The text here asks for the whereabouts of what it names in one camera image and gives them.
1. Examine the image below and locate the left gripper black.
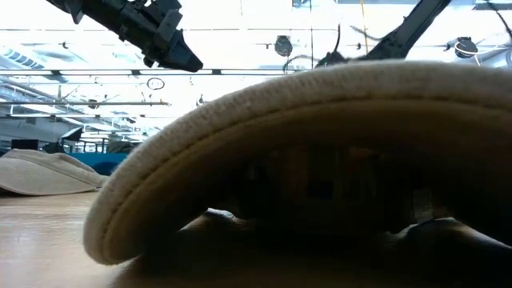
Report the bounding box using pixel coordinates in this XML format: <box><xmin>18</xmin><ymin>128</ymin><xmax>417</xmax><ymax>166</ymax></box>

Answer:
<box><xmin>82</xmin><ymin>0</ymin><xmax>204</xmax><ymax>74</ymax></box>

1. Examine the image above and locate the beige baseball cap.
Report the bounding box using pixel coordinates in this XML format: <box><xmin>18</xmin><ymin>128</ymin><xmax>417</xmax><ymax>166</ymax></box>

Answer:
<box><xmin>82</xmin><ymin>59</ymin><xmax>512</xmax><ymax>288</ymax></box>
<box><xmin>0</xmin><ymin>148</ymin><xmax>109</xmax><ymax>197</ymax></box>

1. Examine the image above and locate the blue plastic bin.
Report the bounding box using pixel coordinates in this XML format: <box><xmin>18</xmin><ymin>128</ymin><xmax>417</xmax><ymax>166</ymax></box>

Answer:
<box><xmin>67</xmin><ymin>151</ymin><xmax>131</xmax><ymax>177</ymax></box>

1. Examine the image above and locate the black desk monitor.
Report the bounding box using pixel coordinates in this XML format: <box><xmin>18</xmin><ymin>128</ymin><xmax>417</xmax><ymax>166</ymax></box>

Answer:
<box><xmin>10</xmin><ymin>138</ymin><xmax>40</xmax><ymax>151</ymax></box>

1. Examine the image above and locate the black ceiling cable reel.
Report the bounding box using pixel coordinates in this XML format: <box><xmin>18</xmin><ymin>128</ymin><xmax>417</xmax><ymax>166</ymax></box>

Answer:
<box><xmin>274</xmin><ymin>34</ymin><xmax>294</xmax><ymax>58</ymax></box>
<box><xmin>454</xmin><ymin>36</ymin><xmax>479</xmax><ymax>59</ymax></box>

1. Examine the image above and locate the yellow hanging cable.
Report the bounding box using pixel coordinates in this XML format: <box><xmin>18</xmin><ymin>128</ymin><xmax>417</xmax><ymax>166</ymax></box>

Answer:
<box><xmin>359</xmin><ymin>0</ymin><xmax>369</xmax><ymax>55</ymax></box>

